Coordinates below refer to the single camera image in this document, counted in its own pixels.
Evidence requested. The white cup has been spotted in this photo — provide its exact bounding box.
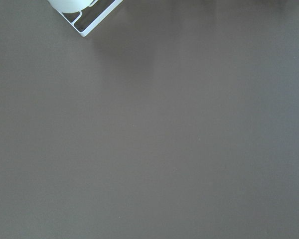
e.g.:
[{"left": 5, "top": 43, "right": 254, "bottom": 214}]
[{"left": 48, "top": 0, "right": 98, "bottom": 13}]

